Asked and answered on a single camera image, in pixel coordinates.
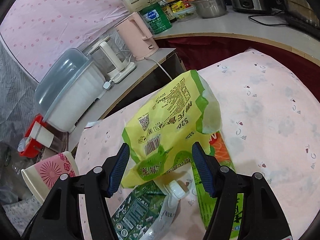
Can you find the red plastic basket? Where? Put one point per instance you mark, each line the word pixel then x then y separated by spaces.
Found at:
pixel 32 148

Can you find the pink floral curtain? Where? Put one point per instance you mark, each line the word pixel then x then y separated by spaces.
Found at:
pixel 38 32

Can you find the small steel pot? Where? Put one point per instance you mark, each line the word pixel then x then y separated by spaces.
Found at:
pixel 210 8

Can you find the green plastic pouch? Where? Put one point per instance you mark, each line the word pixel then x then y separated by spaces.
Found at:
pixel 150 209

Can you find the white glass electric kettle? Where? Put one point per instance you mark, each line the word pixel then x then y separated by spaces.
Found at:
pixel 110 60

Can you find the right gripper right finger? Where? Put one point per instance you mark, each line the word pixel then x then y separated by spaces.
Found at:
pixel 221 183

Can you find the dark red cloth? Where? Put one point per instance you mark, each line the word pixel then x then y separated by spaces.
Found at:
pixel 201 51

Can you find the pink patterned paper cup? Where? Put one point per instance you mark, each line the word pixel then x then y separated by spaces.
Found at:
pixel 41 177

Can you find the yellow-green snack bag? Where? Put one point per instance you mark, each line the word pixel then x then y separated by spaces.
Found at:
pixel 161 134

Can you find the green tin can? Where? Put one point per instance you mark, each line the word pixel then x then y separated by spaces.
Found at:
pixel 155 18

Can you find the pink patterned tablecloth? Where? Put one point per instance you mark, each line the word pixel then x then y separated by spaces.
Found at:
pixel 270 124

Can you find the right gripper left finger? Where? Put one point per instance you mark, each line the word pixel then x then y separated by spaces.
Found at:
pixel 101 183

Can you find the white dish rack grey lid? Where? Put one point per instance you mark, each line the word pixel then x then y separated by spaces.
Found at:
pixel 71 85

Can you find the green carton box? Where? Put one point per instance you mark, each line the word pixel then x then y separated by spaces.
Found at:
pixel 219 150

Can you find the white tall cup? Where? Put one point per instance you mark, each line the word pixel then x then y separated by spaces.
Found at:
pixel 46 138

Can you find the yellow label jar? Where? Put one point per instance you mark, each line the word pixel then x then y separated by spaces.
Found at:
pixel 178 8

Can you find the pink electric kettle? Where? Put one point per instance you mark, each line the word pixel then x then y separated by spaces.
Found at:
pixel 137 36

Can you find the large steel steamer pot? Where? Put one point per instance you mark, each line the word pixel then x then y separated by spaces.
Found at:
pixel 302 10

